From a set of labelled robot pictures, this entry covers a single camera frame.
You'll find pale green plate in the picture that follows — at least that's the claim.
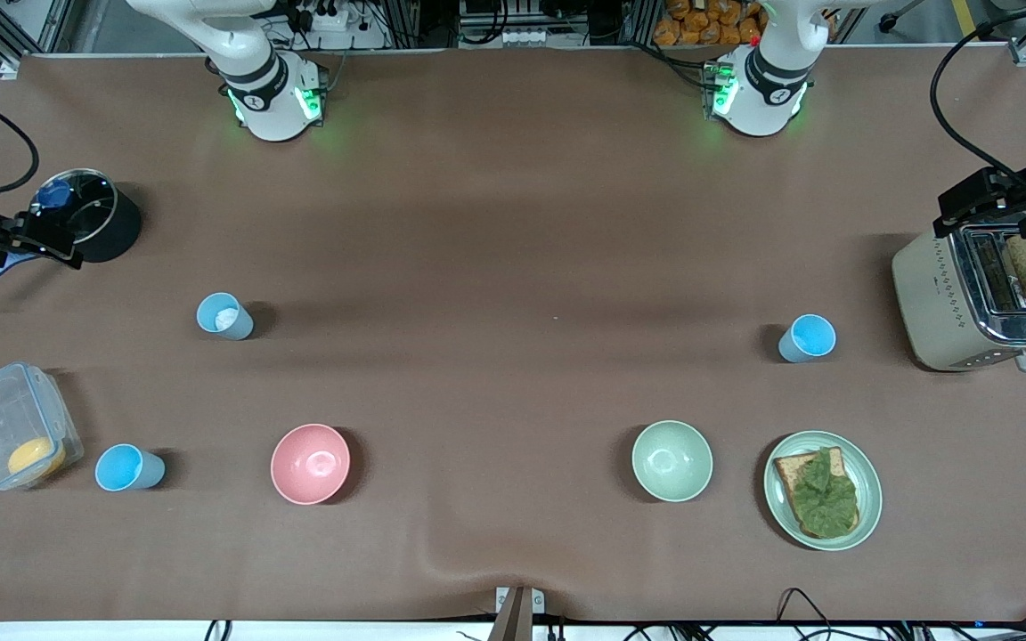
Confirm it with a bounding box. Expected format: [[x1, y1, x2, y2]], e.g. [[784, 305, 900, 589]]
[[763, 431, 884, 552]]

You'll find blue plastic cup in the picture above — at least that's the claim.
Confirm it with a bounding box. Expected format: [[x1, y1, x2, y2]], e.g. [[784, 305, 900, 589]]
[[778, 313, 837, 364], [94, 443, 167, 492]]

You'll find bread slice under lettuce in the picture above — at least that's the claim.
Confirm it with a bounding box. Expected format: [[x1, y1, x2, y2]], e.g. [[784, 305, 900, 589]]
[[773, 447, 861, 540]]

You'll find pale green bowl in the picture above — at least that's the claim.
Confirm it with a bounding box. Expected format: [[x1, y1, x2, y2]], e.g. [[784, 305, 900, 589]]
[[631, 420, 714, 503]]

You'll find black pot with blue handle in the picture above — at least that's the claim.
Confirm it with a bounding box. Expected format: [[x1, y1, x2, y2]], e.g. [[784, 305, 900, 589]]
[[0, 169, 143, 306]]

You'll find yellow round food piece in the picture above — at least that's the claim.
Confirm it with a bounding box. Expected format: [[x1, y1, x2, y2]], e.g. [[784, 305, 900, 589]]
[[7, 436, 67, 477]]

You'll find black cable loop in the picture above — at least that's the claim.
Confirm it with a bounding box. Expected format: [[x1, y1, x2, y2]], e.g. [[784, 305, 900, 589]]
[[776, 588, 835, 641]]

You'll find pink bowl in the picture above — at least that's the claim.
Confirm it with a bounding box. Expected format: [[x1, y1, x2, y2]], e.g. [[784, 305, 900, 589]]
[[270, 423, 352, 506]]

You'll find green lettuce leaf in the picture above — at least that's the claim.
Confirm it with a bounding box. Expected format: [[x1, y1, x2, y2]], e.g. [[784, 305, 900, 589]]
[[787, 448, 859, 538]]

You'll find beige and chrome toaster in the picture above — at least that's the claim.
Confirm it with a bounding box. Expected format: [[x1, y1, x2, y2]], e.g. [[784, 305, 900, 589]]
[[892, 223, 1026, 373]]

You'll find glass lid with blue knob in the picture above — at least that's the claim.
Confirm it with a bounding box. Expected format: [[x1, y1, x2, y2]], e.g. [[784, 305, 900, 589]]
[[28, 169, 118, 247]]

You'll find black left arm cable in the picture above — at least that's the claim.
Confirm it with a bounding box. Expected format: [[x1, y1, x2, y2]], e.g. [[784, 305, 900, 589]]
[[930, 0, 1026, 201]]

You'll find white power strip with plugs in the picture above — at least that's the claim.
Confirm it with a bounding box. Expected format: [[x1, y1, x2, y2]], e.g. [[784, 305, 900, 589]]
[[295, 0, 354, 32]]

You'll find blue cup with white inside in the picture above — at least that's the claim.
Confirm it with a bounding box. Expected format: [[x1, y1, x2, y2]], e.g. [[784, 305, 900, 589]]
[[196, 292, 255, 341]]

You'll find orange bread rolls pile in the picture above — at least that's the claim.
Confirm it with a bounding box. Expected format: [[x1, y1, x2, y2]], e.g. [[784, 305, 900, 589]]
[[653, 0, 835, 47]]

